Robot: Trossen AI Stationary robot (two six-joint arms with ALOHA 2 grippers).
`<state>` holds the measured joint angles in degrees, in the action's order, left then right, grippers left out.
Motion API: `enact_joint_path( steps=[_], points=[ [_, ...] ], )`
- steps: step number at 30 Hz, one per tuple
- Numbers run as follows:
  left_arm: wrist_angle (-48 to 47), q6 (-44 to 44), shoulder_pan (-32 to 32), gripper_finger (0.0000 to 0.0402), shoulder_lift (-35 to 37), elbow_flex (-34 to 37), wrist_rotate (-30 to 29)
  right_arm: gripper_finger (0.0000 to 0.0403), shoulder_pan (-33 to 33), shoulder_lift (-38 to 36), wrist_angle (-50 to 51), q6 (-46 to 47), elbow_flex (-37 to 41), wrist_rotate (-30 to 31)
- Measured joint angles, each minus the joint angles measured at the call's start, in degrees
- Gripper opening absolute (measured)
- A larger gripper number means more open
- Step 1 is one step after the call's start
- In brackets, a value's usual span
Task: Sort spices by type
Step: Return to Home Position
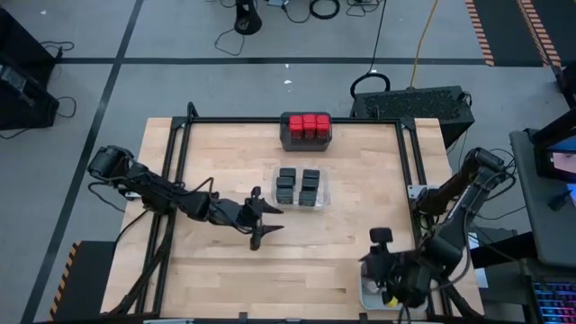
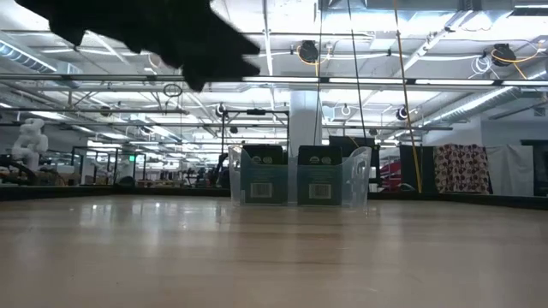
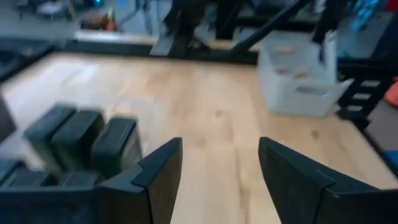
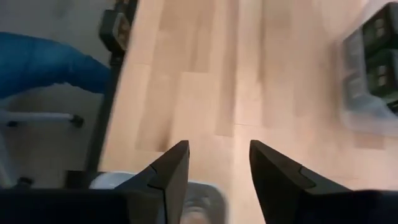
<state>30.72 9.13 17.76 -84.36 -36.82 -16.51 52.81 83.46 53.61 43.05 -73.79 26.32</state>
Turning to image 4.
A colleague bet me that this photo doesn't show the clear plastic bin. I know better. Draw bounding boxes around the clear plastic bin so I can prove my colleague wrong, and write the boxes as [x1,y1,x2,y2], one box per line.
[340,0,398,138]

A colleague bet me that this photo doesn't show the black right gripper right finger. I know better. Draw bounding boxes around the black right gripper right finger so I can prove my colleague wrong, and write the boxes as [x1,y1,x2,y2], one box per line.
[249,139,398,224]

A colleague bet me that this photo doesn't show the black aluminium table frame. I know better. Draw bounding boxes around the black aluminium table frame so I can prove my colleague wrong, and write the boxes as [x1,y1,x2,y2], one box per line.
[63,0,139,190]

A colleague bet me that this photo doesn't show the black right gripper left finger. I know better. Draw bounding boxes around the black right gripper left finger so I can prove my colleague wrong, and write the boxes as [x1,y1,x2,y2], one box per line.
[0,139,190,224]

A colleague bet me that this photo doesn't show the white plastic bin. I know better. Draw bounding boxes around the white plastic bin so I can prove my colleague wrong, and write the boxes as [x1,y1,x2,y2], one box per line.
[89,170,228,224]

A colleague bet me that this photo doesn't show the person's leg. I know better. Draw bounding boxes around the person's leg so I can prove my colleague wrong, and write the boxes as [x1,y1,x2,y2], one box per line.
[0,30,112,100]

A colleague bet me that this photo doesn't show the black table-level camera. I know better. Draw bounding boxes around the black table-level camera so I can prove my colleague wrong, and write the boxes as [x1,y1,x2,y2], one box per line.
[98,8,132,54]

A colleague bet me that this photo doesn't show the dark green spice tin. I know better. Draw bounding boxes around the dark green spice tin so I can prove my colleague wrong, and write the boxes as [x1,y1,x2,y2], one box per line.
[361,2,398,58]
[366,49,398,105]

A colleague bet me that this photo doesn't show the white office chair base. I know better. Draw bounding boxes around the white office chair base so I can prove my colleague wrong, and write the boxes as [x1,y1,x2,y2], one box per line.
[0,108,85,190]

